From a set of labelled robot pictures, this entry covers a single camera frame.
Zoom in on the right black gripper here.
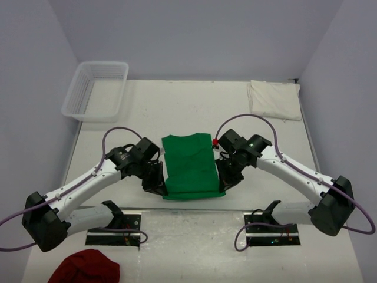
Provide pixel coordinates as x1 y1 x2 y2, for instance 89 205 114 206
216 153 248 193

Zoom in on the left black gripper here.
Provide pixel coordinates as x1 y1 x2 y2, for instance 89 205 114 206
135 159 168 197

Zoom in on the folded white t shirt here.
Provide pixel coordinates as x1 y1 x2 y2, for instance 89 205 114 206
247 80 302 121

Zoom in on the white plastic basket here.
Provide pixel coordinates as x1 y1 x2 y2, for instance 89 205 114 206
61 61 129 123

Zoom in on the green t shirt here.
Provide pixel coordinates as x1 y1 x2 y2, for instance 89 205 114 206
161 133 226 201

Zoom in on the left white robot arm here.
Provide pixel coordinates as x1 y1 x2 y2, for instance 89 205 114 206
22 137 167 252

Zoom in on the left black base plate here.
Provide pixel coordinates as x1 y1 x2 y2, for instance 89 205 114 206
85 210 145 248

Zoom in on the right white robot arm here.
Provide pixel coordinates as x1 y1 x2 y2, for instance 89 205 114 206
213 129 355 236

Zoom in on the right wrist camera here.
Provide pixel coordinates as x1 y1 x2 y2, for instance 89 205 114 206
212 139 220 150

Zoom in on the red t shirt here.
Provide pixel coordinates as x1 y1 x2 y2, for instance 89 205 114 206
48 249 120 283

